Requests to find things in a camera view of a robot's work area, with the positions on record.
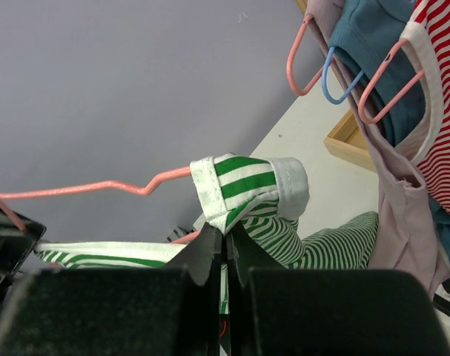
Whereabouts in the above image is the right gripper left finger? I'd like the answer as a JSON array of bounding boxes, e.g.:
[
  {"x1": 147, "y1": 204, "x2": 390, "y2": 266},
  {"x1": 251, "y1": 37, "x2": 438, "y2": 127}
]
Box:
[{"x1": 0, "y1": 225, "x2": 222, "y2": 355}]

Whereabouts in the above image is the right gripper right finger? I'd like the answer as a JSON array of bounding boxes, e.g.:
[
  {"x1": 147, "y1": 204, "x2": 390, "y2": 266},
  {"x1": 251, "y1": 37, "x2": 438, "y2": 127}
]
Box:
[{"x1": 226, "y1": 226, "x2": 450, "y2": 355}]

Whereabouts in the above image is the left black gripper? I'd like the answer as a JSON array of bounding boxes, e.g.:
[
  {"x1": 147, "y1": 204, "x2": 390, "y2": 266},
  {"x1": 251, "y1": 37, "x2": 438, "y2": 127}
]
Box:
[{"x1": 0, "y1": 209, "x2": 46, "y2": 308}]

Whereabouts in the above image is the green striped tank top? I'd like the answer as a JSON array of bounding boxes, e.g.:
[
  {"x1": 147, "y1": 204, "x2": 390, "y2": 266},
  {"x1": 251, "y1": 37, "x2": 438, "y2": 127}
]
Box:
[{"x1": 34, "y1": 154, "x2": 378, "y2": 269}]

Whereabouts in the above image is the mauve tank top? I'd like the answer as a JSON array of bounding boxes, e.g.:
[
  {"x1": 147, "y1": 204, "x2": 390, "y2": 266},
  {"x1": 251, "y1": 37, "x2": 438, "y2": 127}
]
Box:
[{"x1": 305, "y1": 1, "x2": 450, "y2": 299}]

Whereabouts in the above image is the black white striped tank top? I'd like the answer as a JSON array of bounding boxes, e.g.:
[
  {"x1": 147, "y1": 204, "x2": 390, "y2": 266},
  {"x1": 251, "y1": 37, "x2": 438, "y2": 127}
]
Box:
[{"x1": 431, "y1": 276, "x2": 450, "y2": 320}]

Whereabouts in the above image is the blue tank top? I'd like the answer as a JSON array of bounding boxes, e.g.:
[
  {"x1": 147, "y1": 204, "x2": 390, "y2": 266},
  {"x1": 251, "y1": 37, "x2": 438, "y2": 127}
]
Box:
[{"x1": 329, "y1": 1, "x2": 450, "y2": 252}]

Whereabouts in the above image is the red striped tank top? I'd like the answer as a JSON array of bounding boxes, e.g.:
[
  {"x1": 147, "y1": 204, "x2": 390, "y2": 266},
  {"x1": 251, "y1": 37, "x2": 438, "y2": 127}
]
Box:
[{"x1": 400, "y1": 1, "x2": 450, "y2": 215}]

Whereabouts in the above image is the wooden clothes rack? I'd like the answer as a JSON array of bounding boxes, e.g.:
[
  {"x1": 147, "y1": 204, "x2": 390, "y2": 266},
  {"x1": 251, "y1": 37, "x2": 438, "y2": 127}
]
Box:
[{"x1": 286, "y1": 1, "x2": 375, "y2": 171}]

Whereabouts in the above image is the blue wire hanger left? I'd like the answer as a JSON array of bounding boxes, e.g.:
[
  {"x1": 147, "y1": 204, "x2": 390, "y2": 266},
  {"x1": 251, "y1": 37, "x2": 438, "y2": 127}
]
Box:
[{"x1": 321, "y1": 45, "x2": 367, "y2": 105}]

